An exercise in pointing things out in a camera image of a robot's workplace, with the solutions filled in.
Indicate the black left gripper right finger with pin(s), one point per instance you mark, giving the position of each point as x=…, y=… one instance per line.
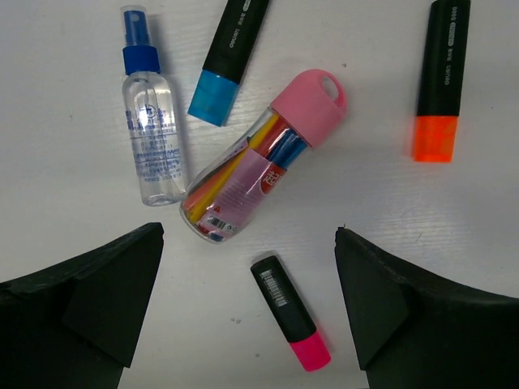
x=414, y=329

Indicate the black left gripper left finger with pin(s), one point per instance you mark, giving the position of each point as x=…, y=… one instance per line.
x=77, y=323

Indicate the pink cap black highlighter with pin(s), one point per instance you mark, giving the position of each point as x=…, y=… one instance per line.
x=291, y=315

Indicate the pink cap clear tube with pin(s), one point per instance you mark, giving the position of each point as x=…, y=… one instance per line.
x=223, y=197

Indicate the orange cap black highlighter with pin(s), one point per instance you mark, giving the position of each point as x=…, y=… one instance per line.
x=440, y=88

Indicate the clear spray bottle blue cap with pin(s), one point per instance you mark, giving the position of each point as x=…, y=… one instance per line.
x=151, y=110

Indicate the blue cap black highlighter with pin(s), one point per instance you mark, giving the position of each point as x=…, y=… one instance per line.
x=227, y=60

